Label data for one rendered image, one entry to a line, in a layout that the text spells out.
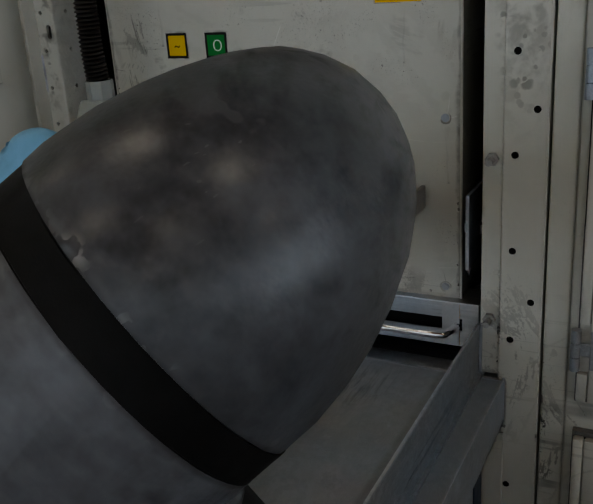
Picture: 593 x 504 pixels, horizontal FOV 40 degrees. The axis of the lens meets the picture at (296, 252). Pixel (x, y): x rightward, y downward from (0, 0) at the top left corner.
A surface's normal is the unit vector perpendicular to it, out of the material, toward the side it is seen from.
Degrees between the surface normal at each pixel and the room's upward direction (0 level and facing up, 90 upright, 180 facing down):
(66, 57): 90
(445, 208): 90
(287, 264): 71
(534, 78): 90
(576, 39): 90
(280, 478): 0
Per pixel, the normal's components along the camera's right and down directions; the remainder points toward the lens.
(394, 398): -0.07, -0.94
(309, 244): 0.64, -0.09
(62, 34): 0.90, 0.10
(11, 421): -0.03, -0.01
